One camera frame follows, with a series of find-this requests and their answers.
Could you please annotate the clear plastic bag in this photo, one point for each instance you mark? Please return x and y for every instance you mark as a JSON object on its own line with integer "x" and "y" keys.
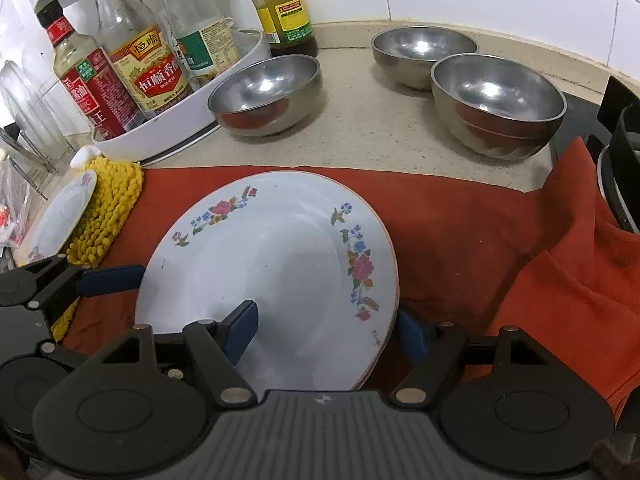
{"x": 12, "y": 205}

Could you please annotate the yellow cap vinegar bottle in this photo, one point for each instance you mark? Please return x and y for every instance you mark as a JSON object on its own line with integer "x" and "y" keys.
{"x": 150, "y": 75}

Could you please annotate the red label oil bottle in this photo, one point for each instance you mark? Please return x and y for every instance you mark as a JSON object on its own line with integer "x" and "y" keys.
{"x": 95, "y": 90}

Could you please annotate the white two-tier condiment rack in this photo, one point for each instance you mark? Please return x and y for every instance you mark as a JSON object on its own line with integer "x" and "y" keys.
{"x": 165, "y": 130}

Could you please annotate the yellow chenille cloth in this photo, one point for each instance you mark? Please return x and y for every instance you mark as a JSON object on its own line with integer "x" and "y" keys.
{"x": 107, "y": 205}

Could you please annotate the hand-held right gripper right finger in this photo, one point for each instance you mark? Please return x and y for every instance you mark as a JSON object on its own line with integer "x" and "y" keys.
{"x": 412, "y": 336}

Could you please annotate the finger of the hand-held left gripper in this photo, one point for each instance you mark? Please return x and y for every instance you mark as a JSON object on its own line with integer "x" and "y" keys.
{"x": 65, "y": 351}
{"x": 110, "y": 280}

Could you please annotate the stainless steel bowl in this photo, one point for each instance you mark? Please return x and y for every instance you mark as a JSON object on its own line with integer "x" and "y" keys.
{"x": 265, "y": 85}
{"x": 420, "y": 47}
{"x": 495, "y": 95}

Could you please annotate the purple label clear bottle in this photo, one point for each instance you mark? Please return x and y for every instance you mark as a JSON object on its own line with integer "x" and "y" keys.
{"x": 200, "y": 40}

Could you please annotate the green yellow label sauce bottle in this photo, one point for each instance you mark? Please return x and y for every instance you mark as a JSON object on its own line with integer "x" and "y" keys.
{"x": 285, "y": 10}

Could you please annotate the clear glass jar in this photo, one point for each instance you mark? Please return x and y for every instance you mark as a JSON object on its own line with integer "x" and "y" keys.
{"x": 30, "y": 110}

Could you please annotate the red cloth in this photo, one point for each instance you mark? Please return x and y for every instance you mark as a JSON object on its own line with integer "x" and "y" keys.
{"x": 475, "y": 240}

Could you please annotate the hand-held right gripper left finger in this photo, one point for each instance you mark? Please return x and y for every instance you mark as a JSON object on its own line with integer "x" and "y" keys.
{"x": 242, "y": 329}

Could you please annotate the large floral white plate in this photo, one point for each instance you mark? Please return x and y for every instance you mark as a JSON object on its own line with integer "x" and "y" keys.
{"x": 385, "y": 355}
{"x": 280, "y": 260}

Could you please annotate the small floral white plate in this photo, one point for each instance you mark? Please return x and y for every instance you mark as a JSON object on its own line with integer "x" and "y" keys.
{"x": 60, "y": 215}

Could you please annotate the black tray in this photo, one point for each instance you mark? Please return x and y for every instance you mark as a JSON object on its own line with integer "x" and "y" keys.
{"x": 620, "y": 170}

